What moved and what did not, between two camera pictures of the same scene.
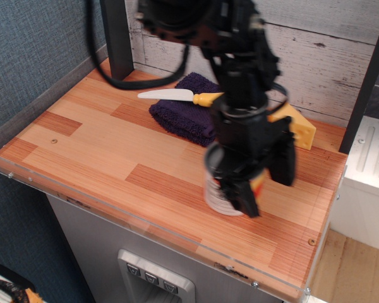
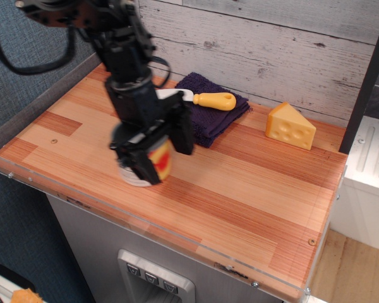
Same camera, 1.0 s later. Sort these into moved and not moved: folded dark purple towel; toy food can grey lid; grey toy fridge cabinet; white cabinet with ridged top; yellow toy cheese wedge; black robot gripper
Moved: black robot gripper; toy food can grey lid
Not moved: grey toy fridge cabinet; white cabinet with ridged top; folded dark purple towel; yellow toy cheese wedge
